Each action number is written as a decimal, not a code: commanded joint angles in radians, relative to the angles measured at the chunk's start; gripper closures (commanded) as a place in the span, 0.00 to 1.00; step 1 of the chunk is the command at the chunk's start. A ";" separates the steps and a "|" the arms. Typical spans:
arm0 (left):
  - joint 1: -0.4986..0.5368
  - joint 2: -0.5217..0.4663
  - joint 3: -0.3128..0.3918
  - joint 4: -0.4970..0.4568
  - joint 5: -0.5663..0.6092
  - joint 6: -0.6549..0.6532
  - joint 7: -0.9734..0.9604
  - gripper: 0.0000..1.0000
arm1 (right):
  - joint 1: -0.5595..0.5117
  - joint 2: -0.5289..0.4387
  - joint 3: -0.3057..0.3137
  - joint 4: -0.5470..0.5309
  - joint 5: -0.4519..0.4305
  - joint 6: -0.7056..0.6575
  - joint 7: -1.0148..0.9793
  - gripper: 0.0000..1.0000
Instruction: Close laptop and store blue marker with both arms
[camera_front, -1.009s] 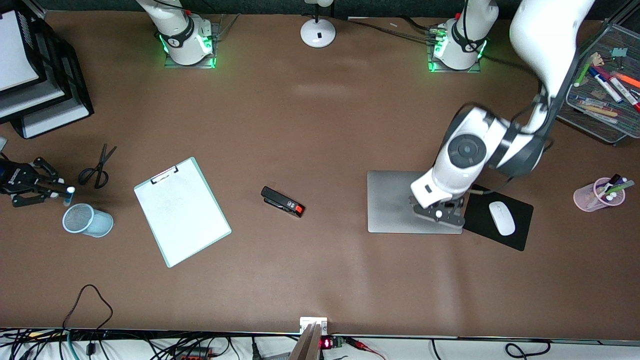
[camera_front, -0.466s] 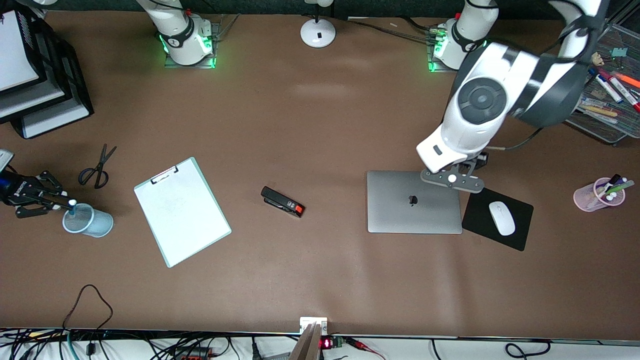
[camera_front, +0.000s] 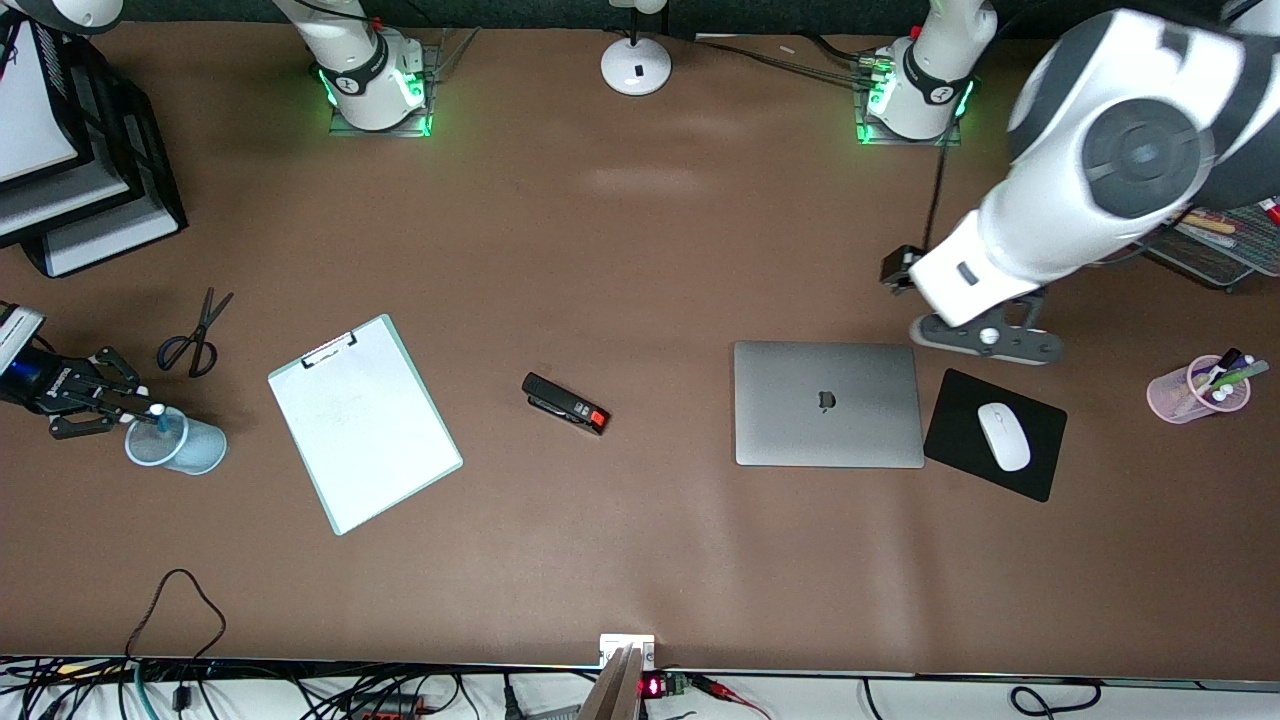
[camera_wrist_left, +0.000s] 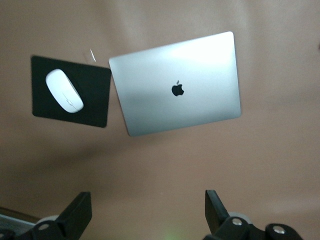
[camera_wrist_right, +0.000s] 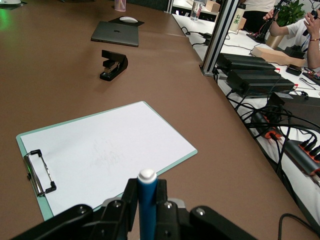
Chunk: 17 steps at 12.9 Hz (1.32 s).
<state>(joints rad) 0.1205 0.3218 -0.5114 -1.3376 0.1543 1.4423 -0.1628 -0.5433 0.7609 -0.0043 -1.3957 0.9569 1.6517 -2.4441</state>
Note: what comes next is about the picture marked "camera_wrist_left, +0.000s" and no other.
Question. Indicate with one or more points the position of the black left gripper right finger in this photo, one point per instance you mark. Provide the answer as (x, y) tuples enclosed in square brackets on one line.
[(220, 225)]

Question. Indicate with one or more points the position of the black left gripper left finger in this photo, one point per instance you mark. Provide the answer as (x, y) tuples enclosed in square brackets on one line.
[(70, 220)]

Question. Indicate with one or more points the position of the silver laptop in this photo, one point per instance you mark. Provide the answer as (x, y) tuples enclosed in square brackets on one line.
[(175, 75)]

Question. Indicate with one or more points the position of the black mesh desk organizer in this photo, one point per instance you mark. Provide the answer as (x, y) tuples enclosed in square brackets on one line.
[(15, 218)]

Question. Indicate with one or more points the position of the black mouse pad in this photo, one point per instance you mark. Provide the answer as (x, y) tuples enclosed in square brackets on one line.
[(95, 100)]

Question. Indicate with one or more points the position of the white computer mouse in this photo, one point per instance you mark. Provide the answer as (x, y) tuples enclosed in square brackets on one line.
[(63, 90)]

